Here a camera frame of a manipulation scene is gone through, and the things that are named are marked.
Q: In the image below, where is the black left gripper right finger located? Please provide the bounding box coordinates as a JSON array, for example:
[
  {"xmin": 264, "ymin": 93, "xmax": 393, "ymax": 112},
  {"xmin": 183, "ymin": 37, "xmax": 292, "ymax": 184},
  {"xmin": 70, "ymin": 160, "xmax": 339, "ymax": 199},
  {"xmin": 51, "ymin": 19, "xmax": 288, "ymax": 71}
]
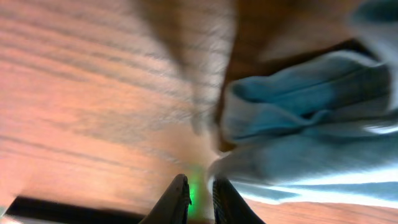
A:
[{"xmin": 212, "ymin": 178, "xmax": 265, "ymax": 224}]

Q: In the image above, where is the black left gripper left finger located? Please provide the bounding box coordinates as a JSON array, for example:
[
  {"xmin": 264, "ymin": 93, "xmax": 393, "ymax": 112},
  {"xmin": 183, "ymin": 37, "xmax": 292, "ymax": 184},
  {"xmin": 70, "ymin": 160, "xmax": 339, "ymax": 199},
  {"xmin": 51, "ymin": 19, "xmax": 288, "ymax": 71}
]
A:
[{"xmin": 139, "ymin": 174, "xmax": 192, "ymax": 224}]

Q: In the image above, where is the light blue t-shirt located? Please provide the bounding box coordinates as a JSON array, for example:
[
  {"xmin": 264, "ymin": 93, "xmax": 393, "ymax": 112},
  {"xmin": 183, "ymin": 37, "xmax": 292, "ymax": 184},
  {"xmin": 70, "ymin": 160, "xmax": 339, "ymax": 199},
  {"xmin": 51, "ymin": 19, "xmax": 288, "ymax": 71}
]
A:
[{"xmin": 207, "ymin": 1, "xmax": 397, "ymax": 208}]

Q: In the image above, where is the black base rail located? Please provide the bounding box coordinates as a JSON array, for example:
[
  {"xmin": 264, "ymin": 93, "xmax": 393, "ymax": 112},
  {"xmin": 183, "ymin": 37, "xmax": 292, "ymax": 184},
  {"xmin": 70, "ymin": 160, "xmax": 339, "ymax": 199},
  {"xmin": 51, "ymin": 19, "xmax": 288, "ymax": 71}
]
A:
[{"xmin": 6, "ymin": 197, "xmax": 144, "ymax": 224}]

